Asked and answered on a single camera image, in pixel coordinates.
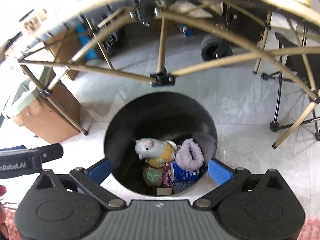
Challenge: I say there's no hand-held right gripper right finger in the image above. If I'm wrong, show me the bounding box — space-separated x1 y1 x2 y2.
193 158 287 208

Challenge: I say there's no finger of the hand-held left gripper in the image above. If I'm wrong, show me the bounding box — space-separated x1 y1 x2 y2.
32 144 64 167
0 144 27 153

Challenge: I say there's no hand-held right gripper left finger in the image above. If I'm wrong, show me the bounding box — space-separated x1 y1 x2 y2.
35 158 127 208

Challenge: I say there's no lilac fluffy cloth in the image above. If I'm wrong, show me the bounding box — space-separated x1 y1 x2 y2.
175 139 204 171

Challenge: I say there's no blue tissue packet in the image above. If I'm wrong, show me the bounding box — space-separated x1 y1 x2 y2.
172 163 200 182

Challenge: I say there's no lavender mesh cloth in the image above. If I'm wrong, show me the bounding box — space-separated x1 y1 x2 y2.
173 180 196 192

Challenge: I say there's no yellow white plush toy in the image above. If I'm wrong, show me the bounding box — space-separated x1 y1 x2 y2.
143 167 162 187

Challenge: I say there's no purple satin cloth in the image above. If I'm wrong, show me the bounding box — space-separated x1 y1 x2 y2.
161 162 175 188

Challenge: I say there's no yellow white plush hamster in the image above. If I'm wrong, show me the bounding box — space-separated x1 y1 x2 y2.
134 138 178 168

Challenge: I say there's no black round bin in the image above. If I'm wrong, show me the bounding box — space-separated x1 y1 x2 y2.
103 92 217 197

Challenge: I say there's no person's left hand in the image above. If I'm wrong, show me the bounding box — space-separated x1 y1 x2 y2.
0 184 8 232

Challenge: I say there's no cardboard box with green liner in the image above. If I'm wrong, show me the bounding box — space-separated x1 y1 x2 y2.
5 79 82 138

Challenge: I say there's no large brown cardboard box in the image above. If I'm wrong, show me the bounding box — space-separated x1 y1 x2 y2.
47 30 87 80

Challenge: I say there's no blue case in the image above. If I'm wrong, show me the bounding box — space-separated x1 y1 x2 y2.
76 25 97 60

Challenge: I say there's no black wagon wheel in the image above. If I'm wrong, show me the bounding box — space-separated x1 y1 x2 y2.
201 34 233 62

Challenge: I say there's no clear snack jar black lid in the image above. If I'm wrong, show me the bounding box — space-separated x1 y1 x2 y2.
22 10 47 34

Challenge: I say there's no black folding chair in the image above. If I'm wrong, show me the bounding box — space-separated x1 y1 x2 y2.
261 31 320 140

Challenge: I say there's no olive slatted folding table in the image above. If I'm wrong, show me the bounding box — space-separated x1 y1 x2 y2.
0 0 320 150

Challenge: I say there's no beige folding wagon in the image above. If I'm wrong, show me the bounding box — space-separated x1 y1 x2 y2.
172 0 268 55

